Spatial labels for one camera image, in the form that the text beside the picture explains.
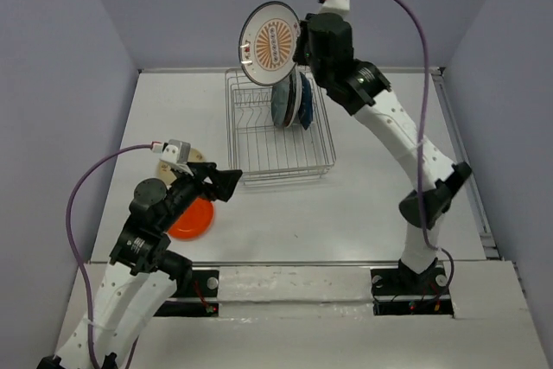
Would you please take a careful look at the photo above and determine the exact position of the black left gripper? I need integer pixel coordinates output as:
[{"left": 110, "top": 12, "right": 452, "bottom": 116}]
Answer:
[{"left": 160, "top": 161, "right": 243, "bottom": 230}]

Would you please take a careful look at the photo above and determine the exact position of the white plate with orange sunburst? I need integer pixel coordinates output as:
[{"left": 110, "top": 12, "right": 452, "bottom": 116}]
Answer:
[{"left": 238, "top": 1, "right": 300, "bottom": 86}]

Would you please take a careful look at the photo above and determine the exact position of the teal plate with white blossoms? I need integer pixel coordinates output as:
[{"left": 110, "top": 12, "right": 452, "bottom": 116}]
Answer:
[{"left": 270, "top": 79, "right": 295, "bottom": 127}]

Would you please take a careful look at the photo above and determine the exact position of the small beige plate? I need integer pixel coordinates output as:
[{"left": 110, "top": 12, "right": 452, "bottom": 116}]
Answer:
[{"left": 156, "top": 148, "right": 206, "bottom": 186}]

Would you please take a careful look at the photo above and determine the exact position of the dark blue leaf-shaped plate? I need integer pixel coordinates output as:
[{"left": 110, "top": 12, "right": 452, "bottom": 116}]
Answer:
[{"left": 298, "top": 73, "right": 313, "bottom": 130}]

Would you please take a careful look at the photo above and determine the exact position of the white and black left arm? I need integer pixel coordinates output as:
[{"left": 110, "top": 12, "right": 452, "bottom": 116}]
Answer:
[{"left": 39, "top": 162, "right": 243, "bottom": 368}]

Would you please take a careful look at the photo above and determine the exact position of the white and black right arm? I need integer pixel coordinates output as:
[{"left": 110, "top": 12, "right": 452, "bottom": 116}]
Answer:
[{"left": 294, "top": 12, "right": 472, "bottom": 293}]

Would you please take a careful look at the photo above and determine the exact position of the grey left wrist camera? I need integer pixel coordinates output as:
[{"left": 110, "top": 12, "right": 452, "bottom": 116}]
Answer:
[{"left": 151, "top": 139, "right": 191, "bottom": 172}]

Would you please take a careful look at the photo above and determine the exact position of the silver wire dish rack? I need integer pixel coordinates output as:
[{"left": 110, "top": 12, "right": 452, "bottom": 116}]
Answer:
[{"left": 225, "top": 68, "right": 336, "bottom": 185}]

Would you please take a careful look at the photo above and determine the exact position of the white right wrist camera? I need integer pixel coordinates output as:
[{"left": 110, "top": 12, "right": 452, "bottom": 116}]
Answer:
[{"left": 318, "top": 0, "right": 350, "bottom": 18}]

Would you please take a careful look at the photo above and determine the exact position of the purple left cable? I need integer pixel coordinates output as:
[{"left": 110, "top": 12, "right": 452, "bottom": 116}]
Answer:
[{"left": 66, "top": 142, "right": 161, "bottom": 368}]

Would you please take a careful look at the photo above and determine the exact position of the purple cable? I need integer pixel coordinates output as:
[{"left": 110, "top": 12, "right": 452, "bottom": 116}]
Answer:
[
  {"left": 330, "top": 0, "right": 454, "bottom": 301},
  {"left": 66, "top": 142, "right": 161, "bottom": 368}
]

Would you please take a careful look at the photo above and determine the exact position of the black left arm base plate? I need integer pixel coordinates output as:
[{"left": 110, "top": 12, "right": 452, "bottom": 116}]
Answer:
[{"left": 155, "top": 269, "right": 219, "bottom": 318}]

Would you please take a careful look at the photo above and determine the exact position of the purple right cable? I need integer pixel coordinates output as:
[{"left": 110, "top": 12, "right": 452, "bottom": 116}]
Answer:
[{"left": 330, "top": 0, "right": 454, "bottom": 301}]

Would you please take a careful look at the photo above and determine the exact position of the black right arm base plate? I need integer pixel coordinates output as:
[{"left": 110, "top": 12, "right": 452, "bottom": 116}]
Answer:
[{"left": 371, "top": 267, "right": 454, "bottom": 316}]

